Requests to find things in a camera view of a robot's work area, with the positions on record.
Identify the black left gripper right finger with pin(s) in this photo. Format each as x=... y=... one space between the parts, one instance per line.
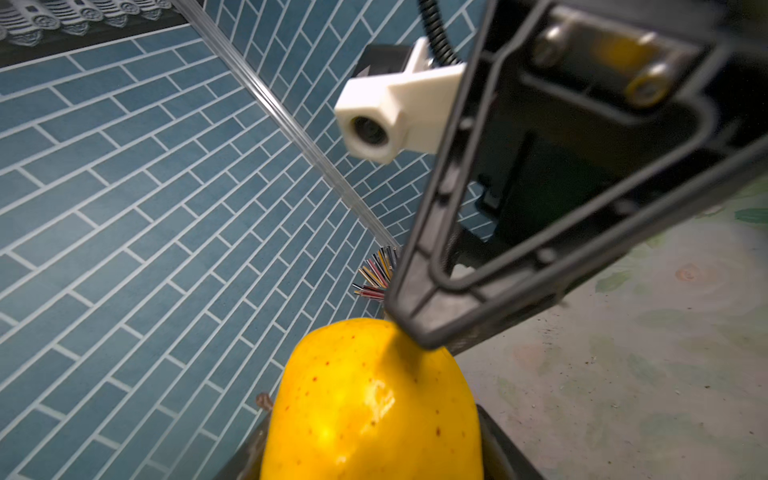
x=502 y=460

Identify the aluminium corner post right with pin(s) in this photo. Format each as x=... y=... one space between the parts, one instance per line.
x=223 y=46

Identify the coloured pencils bunch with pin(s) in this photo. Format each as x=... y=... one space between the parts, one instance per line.
x=377 y=273

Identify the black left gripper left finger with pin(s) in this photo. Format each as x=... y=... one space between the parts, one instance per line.
x=246 y=463

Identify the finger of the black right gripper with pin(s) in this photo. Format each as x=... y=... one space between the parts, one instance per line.
x=580 y=129

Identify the yellow pear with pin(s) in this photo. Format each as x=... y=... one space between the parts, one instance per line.
x=359 y=399

